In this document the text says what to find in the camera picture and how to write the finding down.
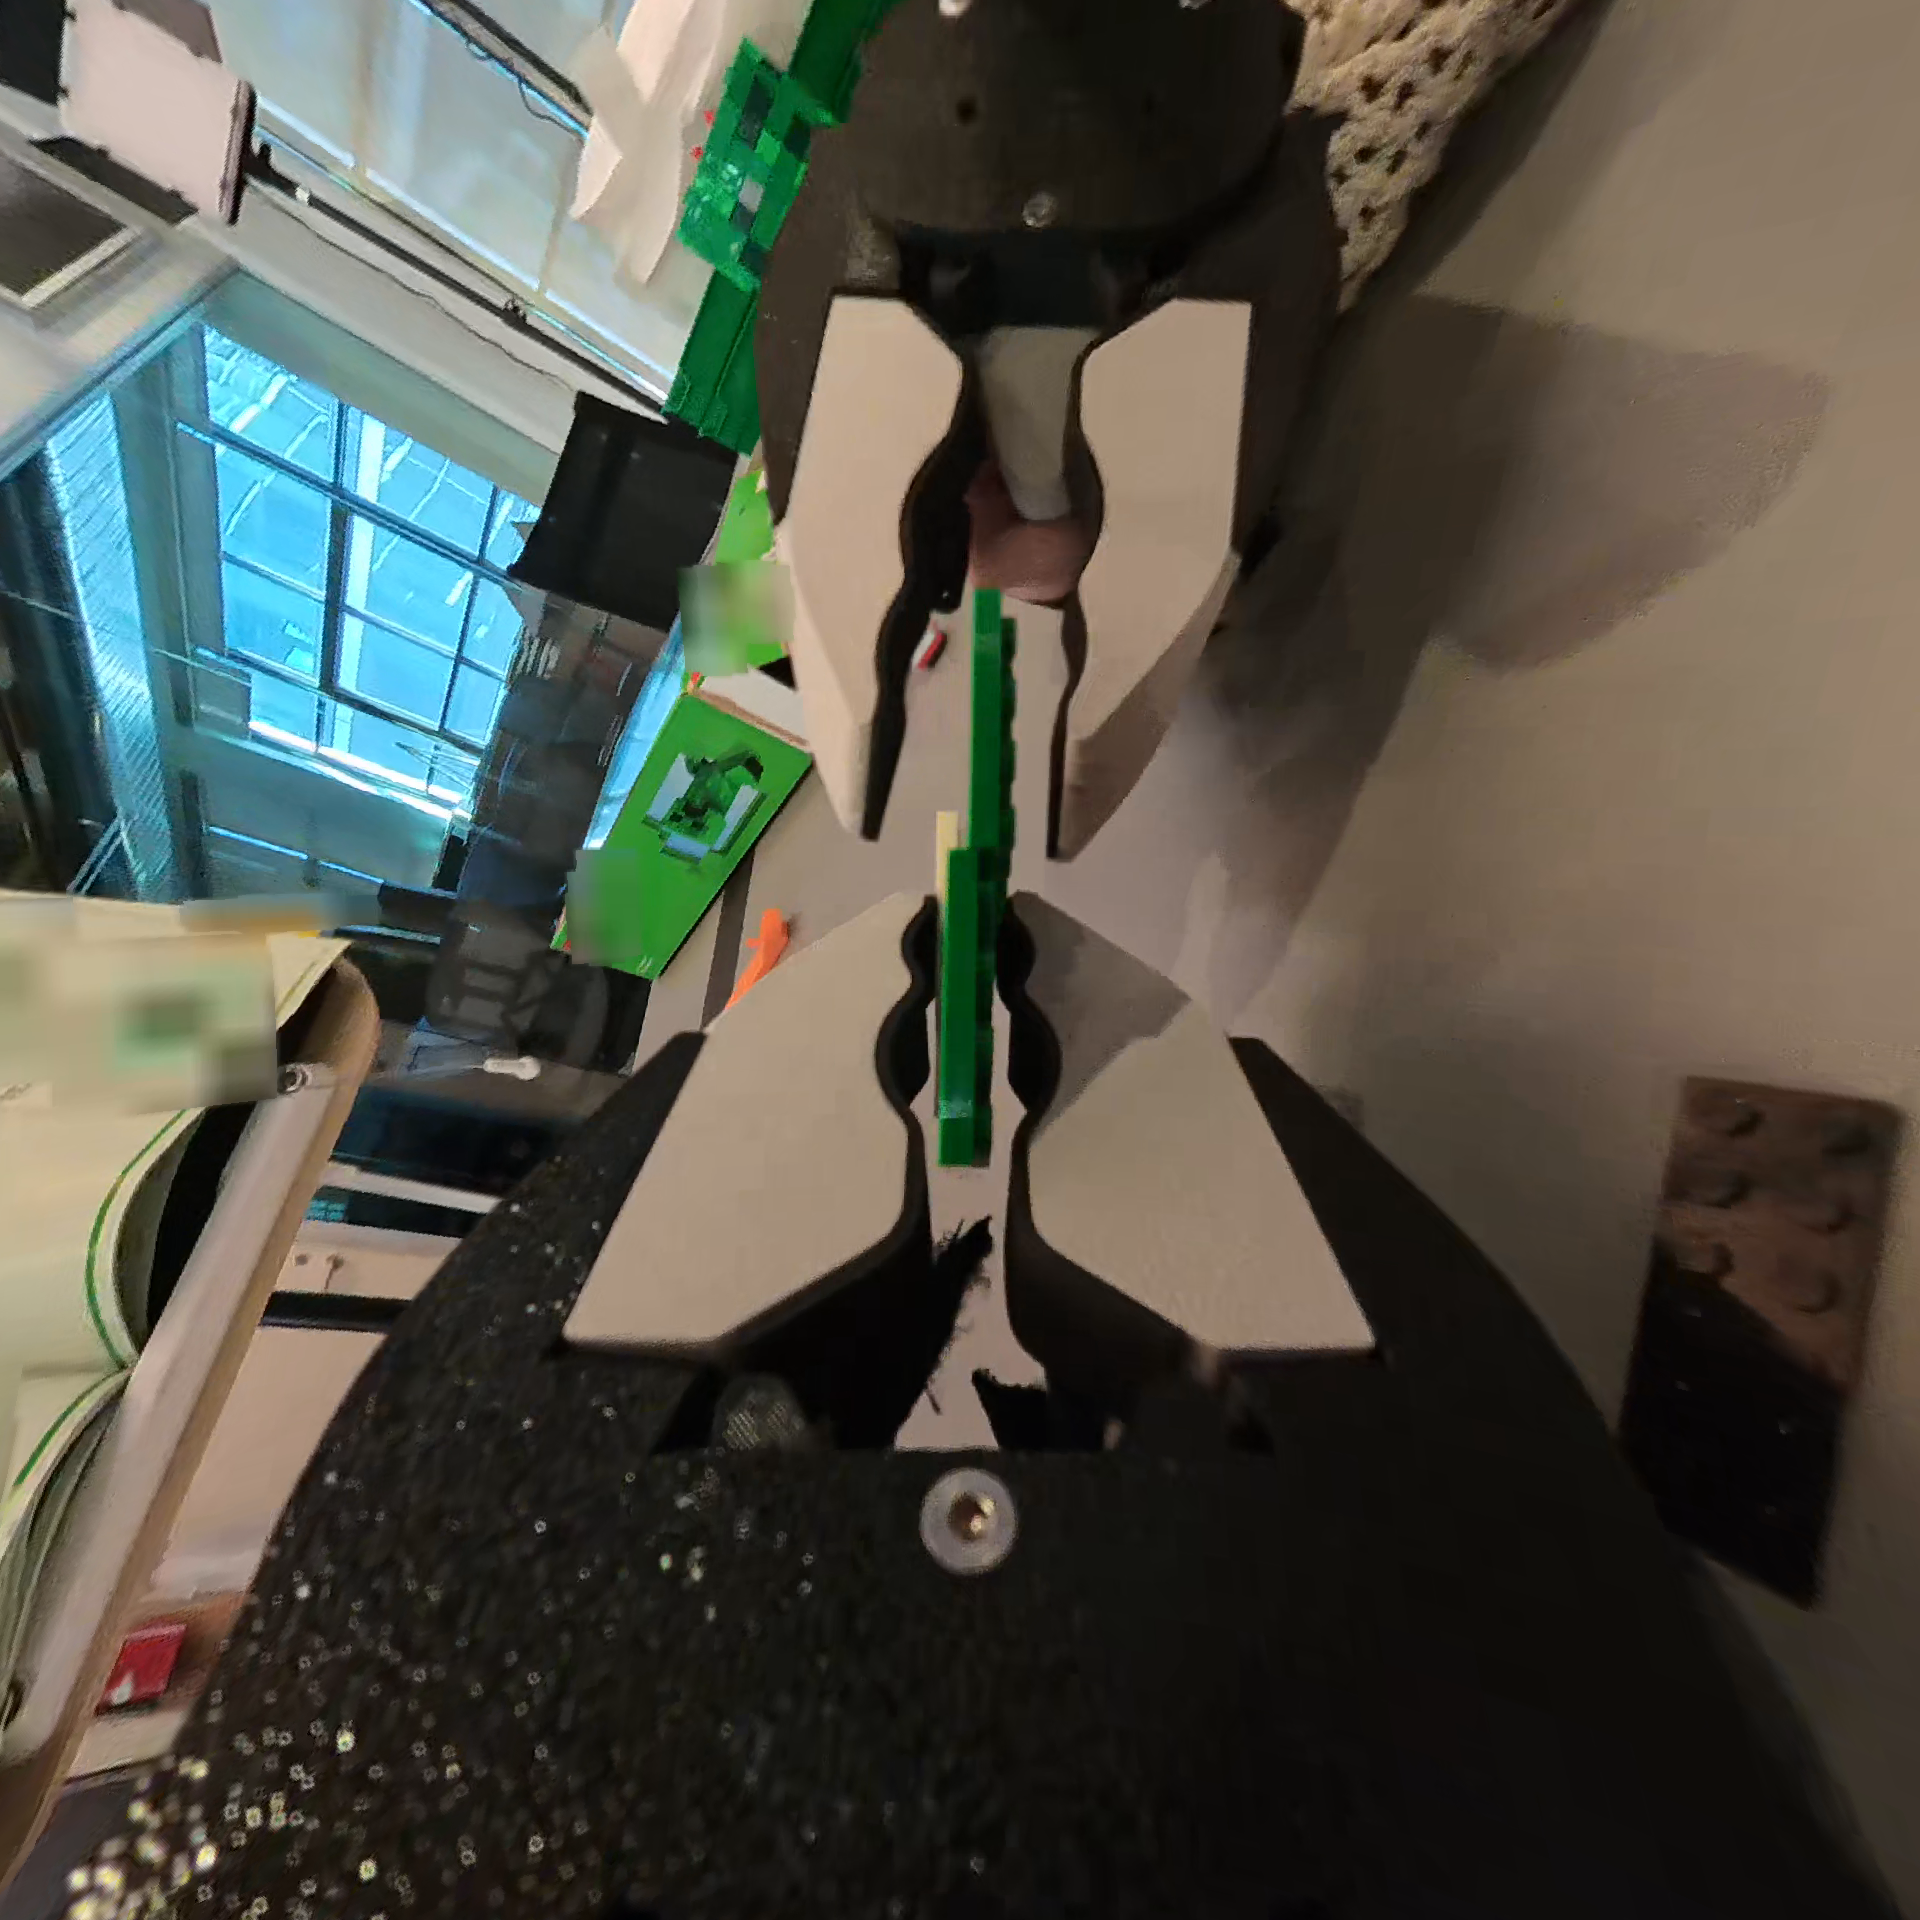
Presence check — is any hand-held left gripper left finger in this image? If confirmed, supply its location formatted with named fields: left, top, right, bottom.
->
left=559, top=890, right=942, bottom=1372

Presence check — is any green lego box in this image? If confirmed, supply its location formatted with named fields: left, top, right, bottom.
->
left=555, top=687, right=818, bottom=980

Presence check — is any green lego plate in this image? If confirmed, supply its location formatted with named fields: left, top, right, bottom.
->
left=933, top=844, right=1002, bottom=1167
left=964, top=587, right=1023, bottom=900

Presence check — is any person's right hand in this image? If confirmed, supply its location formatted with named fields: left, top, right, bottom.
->
left=960, top=457, right=1085, bottom=597

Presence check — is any white and wooden book stand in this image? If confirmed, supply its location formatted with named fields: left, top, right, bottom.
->
left=0, top=942, right=386, bottom=1824

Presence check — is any black lego plate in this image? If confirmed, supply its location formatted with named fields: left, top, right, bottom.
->
left=1620, top=1075, right=1903, bottom=1608

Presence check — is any lego instruction booklet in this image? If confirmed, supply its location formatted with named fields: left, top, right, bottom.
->
left=0, top=890, right=355, bottom=1682

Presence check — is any green pixel print box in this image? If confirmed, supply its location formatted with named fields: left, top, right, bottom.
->
left=664, top=0, right=901, bottom=455

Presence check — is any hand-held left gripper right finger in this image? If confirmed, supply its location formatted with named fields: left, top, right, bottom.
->
left=1006, top=890, right=1378, bottom=1362

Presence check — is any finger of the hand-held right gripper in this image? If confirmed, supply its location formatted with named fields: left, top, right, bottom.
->
left=1049, top=297, right=1257, bottom=863
left=785, top=291, right=980, bottom=842

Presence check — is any person's right forearm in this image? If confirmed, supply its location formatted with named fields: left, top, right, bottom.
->
left=1290, top=0, right=1587, bottom=311

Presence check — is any black box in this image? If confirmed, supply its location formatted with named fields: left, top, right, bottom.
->
left=506, top=390, right=740, bottom=634

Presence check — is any small red box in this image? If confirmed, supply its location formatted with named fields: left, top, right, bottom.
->
left=97, top=1619, right=191, bottom=1714

